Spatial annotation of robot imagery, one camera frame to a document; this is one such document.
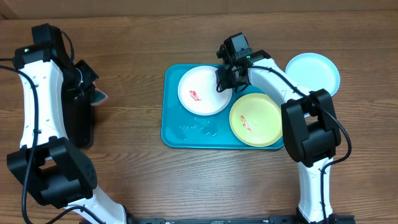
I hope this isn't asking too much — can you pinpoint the pink and green sponge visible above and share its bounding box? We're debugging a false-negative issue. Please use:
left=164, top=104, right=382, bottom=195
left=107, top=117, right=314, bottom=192
left=90, top=88, right=109, bottom=106

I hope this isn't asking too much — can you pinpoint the white plate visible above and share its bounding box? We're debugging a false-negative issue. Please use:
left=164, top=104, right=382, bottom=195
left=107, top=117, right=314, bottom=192
left=178, top=66, right=232, bottom=116

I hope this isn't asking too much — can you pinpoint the yellow-green plate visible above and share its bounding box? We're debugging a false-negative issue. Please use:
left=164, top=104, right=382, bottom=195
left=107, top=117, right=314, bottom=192
left=229, top=93, right=282, bottom=147

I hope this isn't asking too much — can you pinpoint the light blue plate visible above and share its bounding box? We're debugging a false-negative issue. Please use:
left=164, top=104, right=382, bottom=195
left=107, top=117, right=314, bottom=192
left=285, top=53, right=341, bottom=96

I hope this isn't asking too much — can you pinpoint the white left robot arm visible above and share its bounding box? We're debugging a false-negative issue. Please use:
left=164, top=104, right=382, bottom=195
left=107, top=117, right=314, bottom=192
left=7, top=24, right=134, bottom=223

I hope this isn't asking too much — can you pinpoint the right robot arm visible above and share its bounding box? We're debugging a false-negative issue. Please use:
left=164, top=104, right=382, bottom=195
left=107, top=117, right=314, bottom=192
left=216, top=33, right=341, bottom=223

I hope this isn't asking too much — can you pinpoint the teal plastic tray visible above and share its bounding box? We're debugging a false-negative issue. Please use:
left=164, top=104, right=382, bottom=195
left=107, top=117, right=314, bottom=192
left=161, top=64, right=262, bottom=150

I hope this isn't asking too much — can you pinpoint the black rectangular bin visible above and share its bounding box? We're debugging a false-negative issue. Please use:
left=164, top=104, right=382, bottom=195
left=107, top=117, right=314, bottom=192
left=62, top=90, right=94, bottom=148

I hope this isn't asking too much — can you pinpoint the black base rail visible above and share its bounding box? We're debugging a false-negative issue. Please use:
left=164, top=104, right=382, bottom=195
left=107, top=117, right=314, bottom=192
left=79, top=215, right=355, bottom=224

